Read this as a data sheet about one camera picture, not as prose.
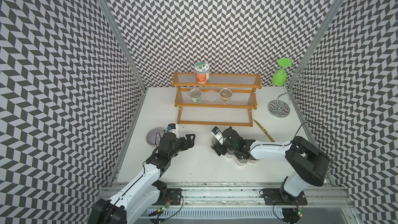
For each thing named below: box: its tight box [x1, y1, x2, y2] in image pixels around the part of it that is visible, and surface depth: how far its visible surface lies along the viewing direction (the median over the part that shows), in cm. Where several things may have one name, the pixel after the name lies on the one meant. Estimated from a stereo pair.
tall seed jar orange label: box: [194, 61, 210, 84], surface depth 79 cm
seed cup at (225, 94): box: [219, 87, 233, 104], surface depth 91 cm
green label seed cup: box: [188, 88, 203, 104], surface depth 91 cm
